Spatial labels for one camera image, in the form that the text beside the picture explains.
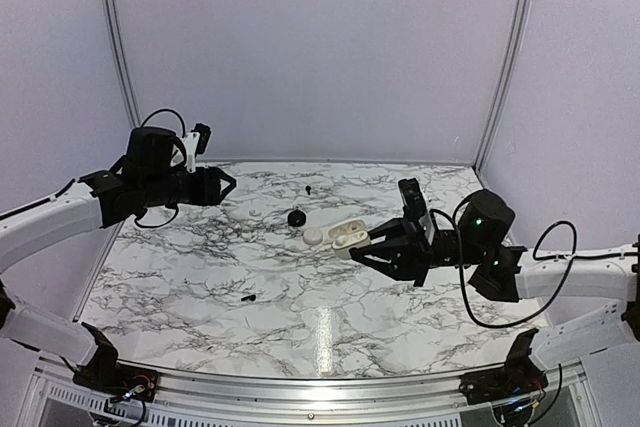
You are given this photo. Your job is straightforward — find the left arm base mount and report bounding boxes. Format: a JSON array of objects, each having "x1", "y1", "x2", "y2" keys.
[{"x1": 73, "y1": 322, "x2": 159, "y2": 402}]

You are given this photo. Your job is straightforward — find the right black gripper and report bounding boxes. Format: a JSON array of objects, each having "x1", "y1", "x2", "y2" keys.
[{"x1": 350, "y1": 212, "x2": 487, "y2": 287}]

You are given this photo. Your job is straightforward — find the corner frame post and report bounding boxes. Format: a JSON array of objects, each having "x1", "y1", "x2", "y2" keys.
[
  {"x1": 102, "y1": 0, "x2": 142, "y2": 129},
  {"x1": 473, "y1": 0, "x2": 531, "y2": 175}
]

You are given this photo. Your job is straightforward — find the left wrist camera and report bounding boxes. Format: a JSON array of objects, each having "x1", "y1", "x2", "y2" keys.
[{"x1": 181, "y1": 123, "x2": 211, "y2": 173}]

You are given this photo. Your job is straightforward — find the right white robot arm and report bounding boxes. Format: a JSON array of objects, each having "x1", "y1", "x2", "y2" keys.
[{"x1": 348, "y1": 182, "x2": 639, "y2": 395}]

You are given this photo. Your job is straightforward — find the cream oval earbud case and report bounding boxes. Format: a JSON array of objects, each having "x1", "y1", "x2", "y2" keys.
[{"x1": 328, "y1": 220, "x2": 371, "y2": 261}]

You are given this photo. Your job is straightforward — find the right corner frame post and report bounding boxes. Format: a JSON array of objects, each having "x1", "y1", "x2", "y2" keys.
[{"x1": 473, "y1": 0, "x2": 531, "y2": 175}]

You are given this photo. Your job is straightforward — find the aluminium front rail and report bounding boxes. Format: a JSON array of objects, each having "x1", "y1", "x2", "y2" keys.
[{"x1": 29, "y1": 366, "x2": 591, "y2": 427}]

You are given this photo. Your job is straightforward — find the pink round earbud case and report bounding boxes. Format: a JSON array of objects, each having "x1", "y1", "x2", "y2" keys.
[{"x1": 302, "y1": 228, "x2": 324, "y2": 246}]

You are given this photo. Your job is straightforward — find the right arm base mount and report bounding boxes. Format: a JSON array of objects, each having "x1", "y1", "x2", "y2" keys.
[{"x1": 459, "y1": 328, "x2": 548, "y2": 405}]

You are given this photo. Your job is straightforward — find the left corner frame post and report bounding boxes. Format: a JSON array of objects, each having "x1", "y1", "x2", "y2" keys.
[{"x1": 102, "y1": 0, "x2": 142, "y2": 129}]

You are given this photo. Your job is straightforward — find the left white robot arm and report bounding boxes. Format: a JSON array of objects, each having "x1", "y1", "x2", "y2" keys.
[{"x1": 1, "y1": 123, "x2": 237, "y2": 392}]

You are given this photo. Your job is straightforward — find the black round earbud case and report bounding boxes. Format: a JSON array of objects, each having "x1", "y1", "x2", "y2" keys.
[{"x1": 287, "y1": 209, "x2": 307, "y2": 228}]

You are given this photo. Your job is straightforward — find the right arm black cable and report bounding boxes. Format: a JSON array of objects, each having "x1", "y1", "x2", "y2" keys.
[{"x1": 429, "y1": 209, "x2": 581, "y2": 329}]

